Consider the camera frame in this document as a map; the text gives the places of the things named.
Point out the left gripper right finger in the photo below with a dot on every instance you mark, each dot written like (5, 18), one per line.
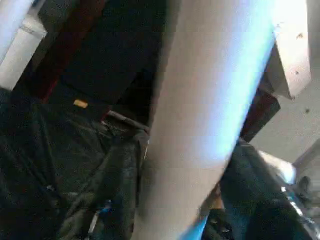
(255, 205)

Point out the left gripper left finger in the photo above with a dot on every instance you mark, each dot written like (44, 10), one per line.
(112, 190)

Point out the white plastic table leg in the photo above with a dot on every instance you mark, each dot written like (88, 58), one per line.
(12, 25)
(200, 100)

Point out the black side table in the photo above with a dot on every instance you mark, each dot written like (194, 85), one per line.
(127, 121)

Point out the black mat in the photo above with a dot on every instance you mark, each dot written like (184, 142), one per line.
(37, 150)

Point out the small yellow tag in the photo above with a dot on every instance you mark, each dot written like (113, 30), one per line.
(80, 103)

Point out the white cabinet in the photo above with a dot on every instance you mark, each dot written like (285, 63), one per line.
(22, 55)

